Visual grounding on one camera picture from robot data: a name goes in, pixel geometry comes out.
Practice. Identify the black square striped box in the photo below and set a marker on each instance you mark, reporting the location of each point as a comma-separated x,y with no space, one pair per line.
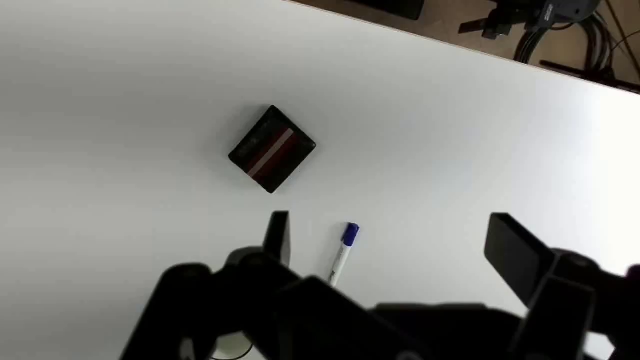
272,149

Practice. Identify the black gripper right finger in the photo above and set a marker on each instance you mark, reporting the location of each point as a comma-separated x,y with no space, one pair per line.
572,300

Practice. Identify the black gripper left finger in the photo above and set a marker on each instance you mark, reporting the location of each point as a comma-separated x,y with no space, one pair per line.
220,306

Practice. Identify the blue capped white pen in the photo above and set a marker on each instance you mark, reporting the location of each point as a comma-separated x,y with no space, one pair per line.
345,250

